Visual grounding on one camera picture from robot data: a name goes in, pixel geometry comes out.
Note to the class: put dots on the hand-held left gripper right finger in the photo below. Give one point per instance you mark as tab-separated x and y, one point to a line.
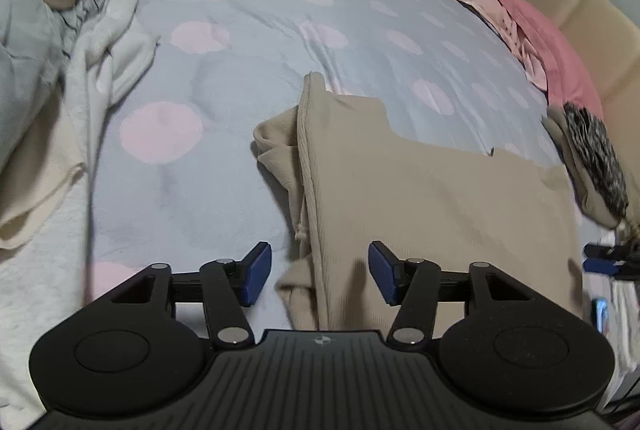
382	272

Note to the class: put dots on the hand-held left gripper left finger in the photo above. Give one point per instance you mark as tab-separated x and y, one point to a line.
257	272

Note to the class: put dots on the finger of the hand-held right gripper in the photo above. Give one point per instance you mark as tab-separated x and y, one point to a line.
610	251
602	267

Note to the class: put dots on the beige knit top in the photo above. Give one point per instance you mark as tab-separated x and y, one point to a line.
425	210

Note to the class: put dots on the blue lit device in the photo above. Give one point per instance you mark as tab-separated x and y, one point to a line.
600	312

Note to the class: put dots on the white cloth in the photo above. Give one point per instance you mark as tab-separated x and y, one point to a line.
625	310

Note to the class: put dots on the olive patterned garment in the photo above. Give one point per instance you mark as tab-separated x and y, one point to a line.
595	165

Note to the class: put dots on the salmon pink garment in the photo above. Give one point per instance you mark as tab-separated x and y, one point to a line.
565	60

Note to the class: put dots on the beige padded headboard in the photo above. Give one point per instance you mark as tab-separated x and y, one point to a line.
600	40

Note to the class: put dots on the light grey marl garment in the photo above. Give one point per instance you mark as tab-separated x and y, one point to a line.
45	290

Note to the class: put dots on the cream garment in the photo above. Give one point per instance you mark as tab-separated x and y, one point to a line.
35	190

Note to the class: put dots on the polka dot bed sheet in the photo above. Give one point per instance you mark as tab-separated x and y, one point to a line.
250	35

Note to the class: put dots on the light pink printed garment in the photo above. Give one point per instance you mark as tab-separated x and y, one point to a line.
505	30

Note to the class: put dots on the grey blue garment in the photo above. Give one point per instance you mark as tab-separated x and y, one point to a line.
25	60

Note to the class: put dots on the striped grey garment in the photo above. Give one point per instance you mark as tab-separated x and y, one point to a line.
82	5

